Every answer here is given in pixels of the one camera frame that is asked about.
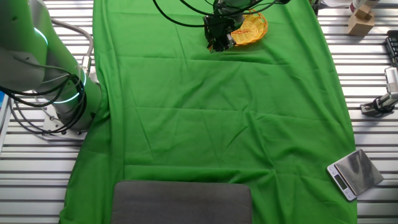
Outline silver digital kitchen scale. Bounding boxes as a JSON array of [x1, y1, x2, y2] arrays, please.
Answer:
[[326, 148, 385, 202]]

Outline grey cable hose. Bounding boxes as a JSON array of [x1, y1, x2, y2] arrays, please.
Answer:
[[51, 18, 95, 75]]

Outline black keyboard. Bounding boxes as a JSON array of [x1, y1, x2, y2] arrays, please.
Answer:
[[384, 30, 398, 68]]

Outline wooden block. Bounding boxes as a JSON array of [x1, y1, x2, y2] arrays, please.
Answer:
[[346, 3, 376, 37]]

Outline silver ribbed camera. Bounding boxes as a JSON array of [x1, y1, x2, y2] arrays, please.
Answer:
[[384, 67, 398, 94]]

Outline green cloth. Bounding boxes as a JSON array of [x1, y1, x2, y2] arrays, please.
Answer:
[[58, 0, 358, 224]]

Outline grey cushion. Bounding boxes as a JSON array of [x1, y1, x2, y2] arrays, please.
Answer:
[[111, 180, 252, 224]]

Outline yellow wicker basket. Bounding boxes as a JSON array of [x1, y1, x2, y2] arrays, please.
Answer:
[[230, 9, 269, 47]]

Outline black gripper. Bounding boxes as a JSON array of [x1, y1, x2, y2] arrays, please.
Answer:
[[203, 14, 245, 53]]

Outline black base cable bundle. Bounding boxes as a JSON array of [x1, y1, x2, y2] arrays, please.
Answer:
[[0, 73, 88, 136]]

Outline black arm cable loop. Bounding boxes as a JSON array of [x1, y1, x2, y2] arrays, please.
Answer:
[[152, 0, 292, 29]]

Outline silver base mounting plate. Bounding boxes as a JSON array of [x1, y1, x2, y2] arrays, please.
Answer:
[[42, 104, 88, 141]]

